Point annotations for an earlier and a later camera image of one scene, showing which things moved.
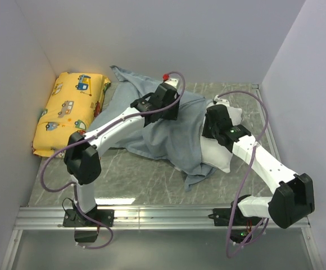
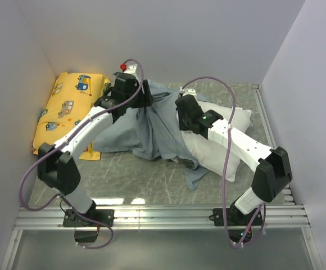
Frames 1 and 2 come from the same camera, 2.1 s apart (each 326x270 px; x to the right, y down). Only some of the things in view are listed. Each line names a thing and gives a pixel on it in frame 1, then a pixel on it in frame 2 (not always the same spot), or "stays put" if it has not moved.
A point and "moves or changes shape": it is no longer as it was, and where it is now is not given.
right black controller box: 238,235 stays put
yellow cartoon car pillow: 71,107 stays put
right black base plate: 221,217 stays put
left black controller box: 85,235 stays put
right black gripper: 205,132 -> 182,126
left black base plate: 73,218 stays put
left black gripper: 172,115 -> 146,98
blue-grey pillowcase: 176,143 moves or changes shape
